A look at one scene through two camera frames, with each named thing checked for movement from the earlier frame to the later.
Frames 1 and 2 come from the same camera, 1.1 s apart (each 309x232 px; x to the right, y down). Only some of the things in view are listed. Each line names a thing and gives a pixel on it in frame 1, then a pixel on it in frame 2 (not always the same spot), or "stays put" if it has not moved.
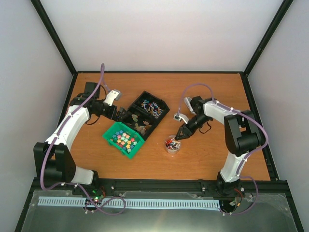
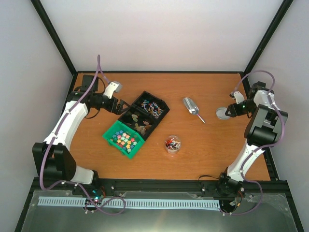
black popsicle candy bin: [141, 124] stays put
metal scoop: [187, 101] stays put
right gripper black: [185, 136] -> [237, 112]
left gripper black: [118, 117] -> [111, 108]
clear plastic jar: [172, 145] stays put
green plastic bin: [124, 139] stays put
